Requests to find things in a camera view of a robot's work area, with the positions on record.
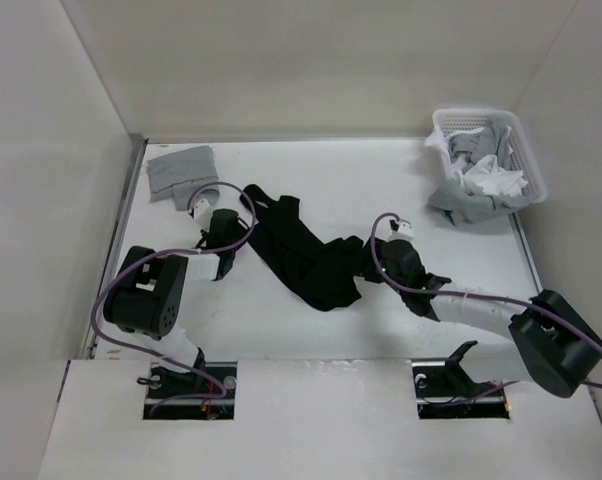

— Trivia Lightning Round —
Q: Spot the grey tank top in basket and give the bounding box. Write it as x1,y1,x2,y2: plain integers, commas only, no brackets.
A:
428,119,532,225

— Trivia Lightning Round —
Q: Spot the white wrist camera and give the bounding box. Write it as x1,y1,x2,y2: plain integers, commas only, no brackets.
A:
188,196,214,225
387,219,415,243

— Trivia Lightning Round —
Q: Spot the folded grey tank top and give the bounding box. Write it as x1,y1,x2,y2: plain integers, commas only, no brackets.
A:
146,145,219,211

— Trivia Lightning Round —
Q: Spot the white tank top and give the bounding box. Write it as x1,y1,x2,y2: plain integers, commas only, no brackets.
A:
424,127,528,197

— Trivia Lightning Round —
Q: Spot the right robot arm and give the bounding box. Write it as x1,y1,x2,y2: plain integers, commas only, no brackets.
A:
363,238,602,402

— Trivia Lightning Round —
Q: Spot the black tank top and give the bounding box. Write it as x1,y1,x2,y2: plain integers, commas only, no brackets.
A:
241,184,364,312

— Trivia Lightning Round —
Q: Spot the white plastic basket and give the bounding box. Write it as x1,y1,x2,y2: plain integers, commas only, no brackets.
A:
432,106,548,204

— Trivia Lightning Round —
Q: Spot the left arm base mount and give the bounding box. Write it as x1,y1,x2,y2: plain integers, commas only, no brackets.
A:
136,363,238,421

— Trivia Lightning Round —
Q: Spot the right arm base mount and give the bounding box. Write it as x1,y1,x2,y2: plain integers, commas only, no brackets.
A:
412,341,510,420

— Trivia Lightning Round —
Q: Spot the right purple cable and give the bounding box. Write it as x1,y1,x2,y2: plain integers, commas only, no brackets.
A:
370,213,602,391

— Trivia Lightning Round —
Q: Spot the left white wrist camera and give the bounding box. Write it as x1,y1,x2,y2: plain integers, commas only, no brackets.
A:
188,196,214,225

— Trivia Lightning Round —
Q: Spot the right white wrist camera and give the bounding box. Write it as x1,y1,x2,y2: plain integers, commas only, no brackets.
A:
387,219,415,243

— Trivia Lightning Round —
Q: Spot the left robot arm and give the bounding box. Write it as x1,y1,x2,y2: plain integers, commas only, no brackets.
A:
103,209,250,399

